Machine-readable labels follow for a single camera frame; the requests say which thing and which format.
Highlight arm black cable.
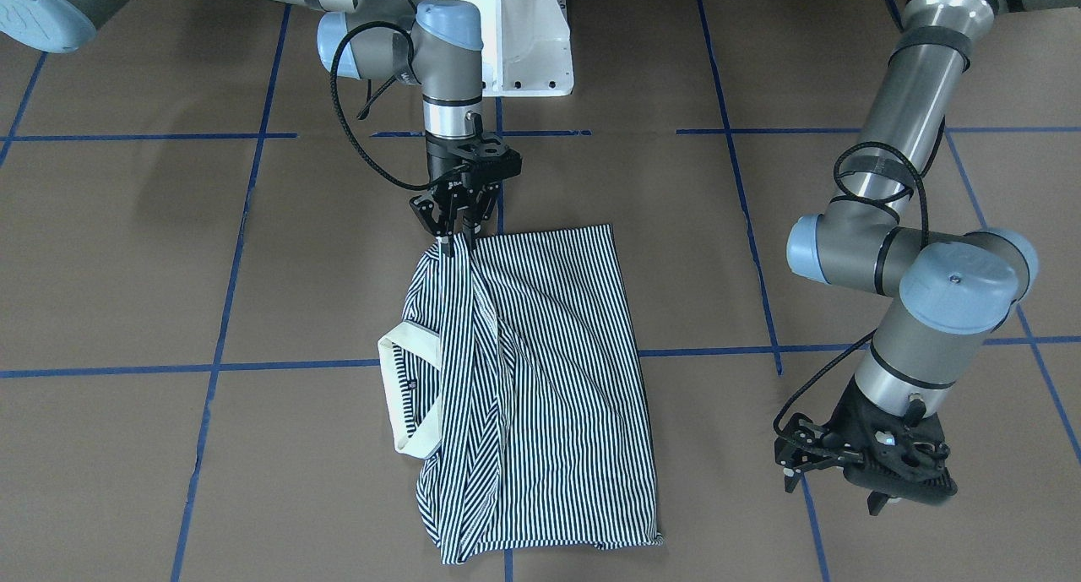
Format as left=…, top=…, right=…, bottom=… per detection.
left=329, top=19, right=436, bottom=191
left=772, top=0, right=945, bottom=448

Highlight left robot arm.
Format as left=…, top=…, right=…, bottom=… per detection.
left=773, top=0, right=1078, bottom=516

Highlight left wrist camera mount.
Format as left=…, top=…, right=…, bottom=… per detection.
left=842, top=439, right=959, bottom=505

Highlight striped polo shirt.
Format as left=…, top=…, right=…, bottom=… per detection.
left=378, top=225, right=663, bottom=565

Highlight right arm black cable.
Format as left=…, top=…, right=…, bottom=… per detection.
left=329, top=19, right=436, bottom=191

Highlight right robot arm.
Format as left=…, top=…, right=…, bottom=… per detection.
left=3, top=0, right=522, bottom=255

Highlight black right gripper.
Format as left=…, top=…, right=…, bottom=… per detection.
left=412, top=132, right=502, bottom=256

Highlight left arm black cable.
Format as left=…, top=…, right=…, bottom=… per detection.
left=772, top=0, right=945, bottom=448

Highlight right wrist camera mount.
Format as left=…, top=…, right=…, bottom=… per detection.
left=449, top=132, right=522, bottom=189

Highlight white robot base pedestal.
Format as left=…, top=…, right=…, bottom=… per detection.
left=462, top=0, right=575, bottom=97

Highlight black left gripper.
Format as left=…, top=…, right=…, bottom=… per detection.
left=774, top=378, right=946, bottom=516

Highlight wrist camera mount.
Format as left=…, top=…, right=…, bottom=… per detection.
left=449, top=132, right=522, bottom=189
left=842, top=439, right=959, bottom=505

